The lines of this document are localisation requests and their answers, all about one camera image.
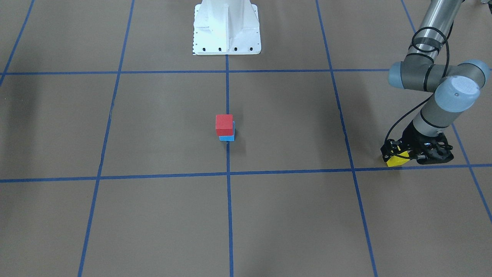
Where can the yellow block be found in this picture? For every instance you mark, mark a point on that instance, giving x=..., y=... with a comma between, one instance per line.
x=398, y=159

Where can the blue block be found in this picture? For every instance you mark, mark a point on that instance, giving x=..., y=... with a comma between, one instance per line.
x=229, y=138

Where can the red block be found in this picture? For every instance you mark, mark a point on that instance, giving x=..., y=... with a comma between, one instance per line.
x=224, y=125

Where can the white pedestal column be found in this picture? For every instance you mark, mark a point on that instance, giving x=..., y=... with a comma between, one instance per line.
x=226, y=27

